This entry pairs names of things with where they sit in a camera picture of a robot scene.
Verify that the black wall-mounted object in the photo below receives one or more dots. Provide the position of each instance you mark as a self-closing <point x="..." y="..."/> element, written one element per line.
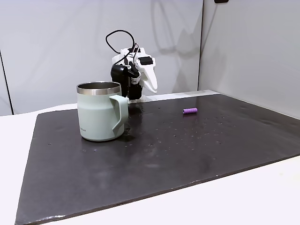
<point x="221" y="1"/>

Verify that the black rubber mat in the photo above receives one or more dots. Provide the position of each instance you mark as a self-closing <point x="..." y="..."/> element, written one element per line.
<point x="150" y="164"/>

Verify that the black gripper-mounted camera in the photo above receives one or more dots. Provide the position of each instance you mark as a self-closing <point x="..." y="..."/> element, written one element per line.
<point x="117" y="71"/>

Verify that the pale green steel mug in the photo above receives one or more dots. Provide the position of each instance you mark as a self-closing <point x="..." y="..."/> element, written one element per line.
<point x="98" y="117"/>

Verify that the purple pen grip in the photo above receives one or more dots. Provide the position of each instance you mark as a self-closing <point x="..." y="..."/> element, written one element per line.
<point x="189" y="111"/>

